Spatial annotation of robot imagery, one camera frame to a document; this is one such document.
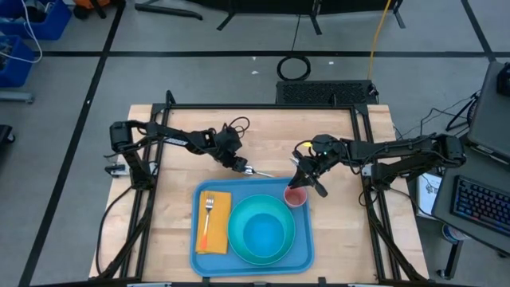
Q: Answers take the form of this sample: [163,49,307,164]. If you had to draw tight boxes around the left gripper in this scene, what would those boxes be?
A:
[210,124,256,175]

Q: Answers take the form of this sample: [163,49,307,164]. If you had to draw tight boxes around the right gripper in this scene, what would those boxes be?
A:
[287,134,348,199]

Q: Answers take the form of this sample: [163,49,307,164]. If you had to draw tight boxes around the orange-handled metal spoon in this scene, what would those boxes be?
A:
[242,165,276,179]

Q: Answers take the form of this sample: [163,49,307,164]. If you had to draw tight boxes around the pink cup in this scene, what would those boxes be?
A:
[283,185,308,209]

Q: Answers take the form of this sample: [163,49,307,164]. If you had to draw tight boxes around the orange-handled metal fork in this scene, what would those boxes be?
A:
[198,194,216,252]

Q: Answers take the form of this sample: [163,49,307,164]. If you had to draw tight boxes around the yellow cloth napkin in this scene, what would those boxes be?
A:
[194,190,233,255]

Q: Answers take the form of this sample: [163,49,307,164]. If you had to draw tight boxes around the teal plate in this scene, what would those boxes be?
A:
[227,194,297,266]

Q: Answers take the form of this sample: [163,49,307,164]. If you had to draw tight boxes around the blue ribbed bowl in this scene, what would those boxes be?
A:
[242,212,284,259]

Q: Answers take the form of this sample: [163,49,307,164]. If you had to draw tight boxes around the blue plastic tray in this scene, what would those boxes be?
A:
[189,177,316,278]

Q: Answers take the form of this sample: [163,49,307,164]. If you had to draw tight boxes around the white printed paper sheet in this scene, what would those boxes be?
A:
[416,171,443,218]

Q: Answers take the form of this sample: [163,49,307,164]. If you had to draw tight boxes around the grey desk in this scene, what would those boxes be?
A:
[431,142,510,256]

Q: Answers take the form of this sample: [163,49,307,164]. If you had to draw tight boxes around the white and blue roll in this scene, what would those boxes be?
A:
[441,222,468,245]

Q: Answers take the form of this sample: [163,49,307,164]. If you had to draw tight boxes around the black table with legs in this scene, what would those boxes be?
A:
[186,0,407,37]

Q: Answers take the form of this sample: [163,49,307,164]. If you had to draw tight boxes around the black desk stand leg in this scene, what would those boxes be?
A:
[435,238,464,281]

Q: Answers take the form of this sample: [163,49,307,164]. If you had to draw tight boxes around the backlit black keyboard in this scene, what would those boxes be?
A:
[449,174,510,239]

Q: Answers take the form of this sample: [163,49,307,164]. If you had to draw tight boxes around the black pole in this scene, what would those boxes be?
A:
[133,2,204,22]

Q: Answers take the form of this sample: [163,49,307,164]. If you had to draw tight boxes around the grey desk panel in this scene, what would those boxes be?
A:
[466,61,510,160]

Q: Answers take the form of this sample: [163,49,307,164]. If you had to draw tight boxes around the black device on panel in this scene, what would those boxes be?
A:
[496,62,510,97]

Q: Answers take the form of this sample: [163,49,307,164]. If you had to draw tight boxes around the orange and black object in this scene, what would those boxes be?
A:
[72,0,127,21]

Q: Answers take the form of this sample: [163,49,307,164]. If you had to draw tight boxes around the blue storage bin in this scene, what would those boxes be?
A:
[0,34,37,89]
[0,0,73,41]

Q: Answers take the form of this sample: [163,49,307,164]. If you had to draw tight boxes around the grey metal bar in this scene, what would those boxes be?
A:
[0,90,36,105]

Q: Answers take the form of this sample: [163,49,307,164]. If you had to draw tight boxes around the black rounded object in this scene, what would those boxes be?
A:
[0,123,17,157]

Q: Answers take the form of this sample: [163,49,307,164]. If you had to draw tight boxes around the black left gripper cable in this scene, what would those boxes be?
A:
[226,116,251,139]

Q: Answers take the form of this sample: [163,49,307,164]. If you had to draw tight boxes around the black metal table frame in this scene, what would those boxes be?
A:
[88,89,430,285]

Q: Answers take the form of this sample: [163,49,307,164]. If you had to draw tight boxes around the coiled black cable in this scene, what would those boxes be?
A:
[276,14,312,82]

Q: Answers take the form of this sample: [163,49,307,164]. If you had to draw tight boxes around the yellow cable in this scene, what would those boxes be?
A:
[366,0,394,81]

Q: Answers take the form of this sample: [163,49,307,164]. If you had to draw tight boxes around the black arm base cable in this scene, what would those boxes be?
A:
[94,186,135,277]

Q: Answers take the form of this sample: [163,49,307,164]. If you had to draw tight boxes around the white cable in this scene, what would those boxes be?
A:
[0,0,44,65]

